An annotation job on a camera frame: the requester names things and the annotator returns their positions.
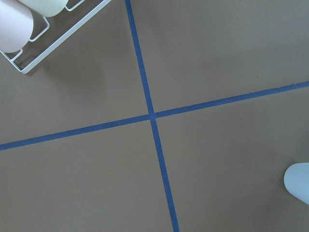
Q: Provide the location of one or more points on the light blue plastic cup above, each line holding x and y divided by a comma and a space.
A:
296, 181

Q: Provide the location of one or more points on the cream cup on rack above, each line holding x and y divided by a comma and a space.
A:
46, 8

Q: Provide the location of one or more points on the pink cup on rack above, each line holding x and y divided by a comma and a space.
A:
16, 25

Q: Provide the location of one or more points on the white wire rack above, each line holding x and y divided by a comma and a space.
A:
50, 32

